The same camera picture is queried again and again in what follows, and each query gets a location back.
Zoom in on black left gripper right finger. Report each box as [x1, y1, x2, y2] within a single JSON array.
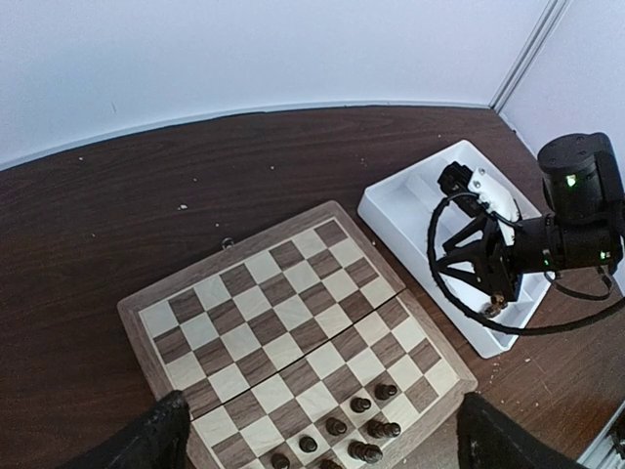
[[457, 392, 581, 469]]

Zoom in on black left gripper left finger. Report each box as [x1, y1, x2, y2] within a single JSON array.
[[62, 390, 190, 468]]

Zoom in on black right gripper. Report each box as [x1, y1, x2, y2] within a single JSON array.
[[435, 132, 624, 301]]

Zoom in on dark chess pawn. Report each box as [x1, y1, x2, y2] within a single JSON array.
[[350, 397, 371, 413], [325, 417, 348, 436], [374, 383, 397, 401], [490, 292, 508, 308]]

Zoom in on dark chess rook small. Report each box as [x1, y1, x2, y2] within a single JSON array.
[[271, 453, 291, 469]]

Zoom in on dark chess piece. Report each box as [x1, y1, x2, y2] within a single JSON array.
[[299, 436, 318, 453]]

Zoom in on dark chess piece crossing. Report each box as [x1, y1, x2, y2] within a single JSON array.
[[482, 304, 501, 318]]

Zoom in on wooden chess board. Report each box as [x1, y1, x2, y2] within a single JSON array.
[[118, 201, 478, 468]]

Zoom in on white plastic divided tray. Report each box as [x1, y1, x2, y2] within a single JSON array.
[[357, 140, 550, 359]]

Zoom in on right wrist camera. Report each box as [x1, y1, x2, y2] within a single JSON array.
[[437, 162, 521, 246]]

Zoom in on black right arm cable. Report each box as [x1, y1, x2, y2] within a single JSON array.
[[425, 192, 625, 338]]

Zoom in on right aluminium frame post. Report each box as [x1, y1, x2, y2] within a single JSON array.
[[488, 0, 570, 113]]

